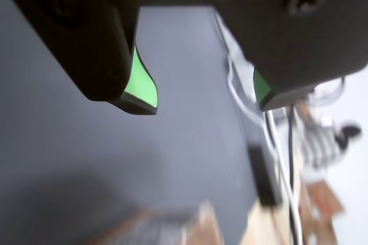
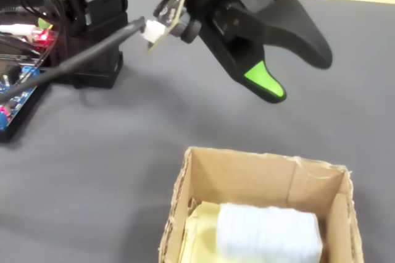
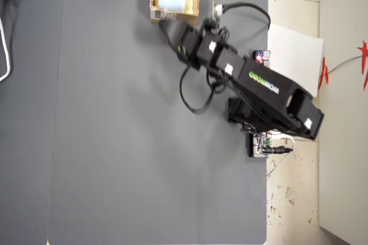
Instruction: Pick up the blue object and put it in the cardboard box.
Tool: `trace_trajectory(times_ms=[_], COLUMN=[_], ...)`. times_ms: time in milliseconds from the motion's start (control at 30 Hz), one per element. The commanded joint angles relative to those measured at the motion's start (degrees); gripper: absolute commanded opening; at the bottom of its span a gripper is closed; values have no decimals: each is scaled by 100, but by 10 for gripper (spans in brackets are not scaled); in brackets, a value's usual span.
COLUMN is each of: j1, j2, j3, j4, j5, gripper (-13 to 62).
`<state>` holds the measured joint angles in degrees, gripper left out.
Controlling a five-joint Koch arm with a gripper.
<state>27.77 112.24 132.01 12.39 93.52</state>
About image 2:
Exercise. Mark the brown cardboard box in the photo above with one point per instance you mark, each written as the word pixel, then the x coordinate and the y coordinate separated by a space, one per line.
pixel 240 179

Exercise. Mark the pale yellow paper sheets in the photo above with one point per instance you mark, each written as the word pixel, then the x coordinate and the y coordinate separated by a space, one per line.
pixel 203 238

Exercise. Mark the large grey table mat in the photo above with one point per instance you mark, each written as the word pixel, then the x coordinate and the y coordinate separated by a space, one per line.
pixel 92 152

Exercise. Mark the controller board green terminal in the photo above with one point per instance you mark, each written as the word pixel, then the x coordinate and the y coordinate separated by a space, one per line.
pixel 43 36

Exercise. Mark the blue circuit board black holder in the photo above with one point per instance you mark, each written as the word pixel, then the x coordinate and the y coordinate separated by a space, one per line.
pixel 15 105

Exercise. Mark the small camera circuit board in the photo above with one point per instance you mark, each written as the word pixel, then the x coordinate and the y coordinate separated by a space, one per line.
pixel 172 13

